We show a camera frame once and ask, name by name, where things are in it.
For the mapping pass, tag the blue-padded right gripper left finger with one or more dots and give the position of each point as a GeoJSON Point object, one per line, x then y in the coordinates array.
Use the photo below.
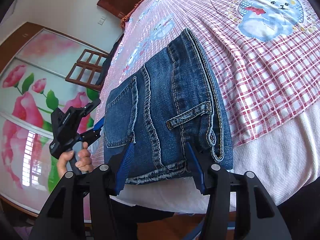
{"type": "Point", "coordinates": [62, 216]}

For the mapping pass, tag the dark seat cushion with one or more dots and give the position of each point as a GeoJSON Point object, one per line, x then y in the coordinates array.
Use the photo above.
{"type": "Point", "coordinates": [107, 62]}

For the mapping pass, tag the blue denim jeans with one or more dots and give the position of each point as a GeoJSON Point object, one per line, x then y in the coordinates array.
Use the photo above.
{"type": "Point", "coordinates": [172, 100]}

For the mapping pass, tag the pink checkered bed sheet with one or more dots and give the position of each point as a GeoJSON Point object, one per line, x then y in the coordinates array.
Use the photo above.
{"type": "Point", "coordinates": [264, 54]}

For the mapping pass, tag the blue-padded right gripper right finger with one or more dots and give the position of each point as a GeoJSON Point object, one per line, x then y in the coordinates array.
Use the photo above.
{"type": "Point", "coordinates": [257, 216]}

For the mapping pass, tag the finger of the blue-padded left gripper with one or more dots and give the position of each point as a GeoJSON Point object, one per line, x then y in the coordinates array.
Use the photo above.
{"type": "Point", "coordinates": [93, 134]}
{"type": "Point", "coordinates": [88, 108]}

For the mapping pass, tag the white wall switch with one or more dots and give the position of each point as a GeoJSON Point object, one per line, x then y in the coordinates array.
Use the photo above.
{"type": "Point", "coordinates": [101, 20]}

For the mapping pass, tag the floral wardrobe sliding doors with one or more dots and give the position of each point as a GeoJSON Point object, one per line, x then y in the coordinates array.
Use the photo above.
{"type": "Point", "coordinates": [35, 61]}

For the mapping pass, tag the person's left hand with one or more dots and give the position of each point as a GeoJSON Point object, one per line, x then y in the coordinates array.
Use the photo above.
{"type": "Point", "coordinates": [84, 160]}

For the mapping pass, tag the wooden slat-back chair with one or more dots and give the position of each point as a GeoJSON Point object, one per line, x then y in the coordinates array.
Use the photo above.
{"type": "Point", "coordinates": [88, 70]}

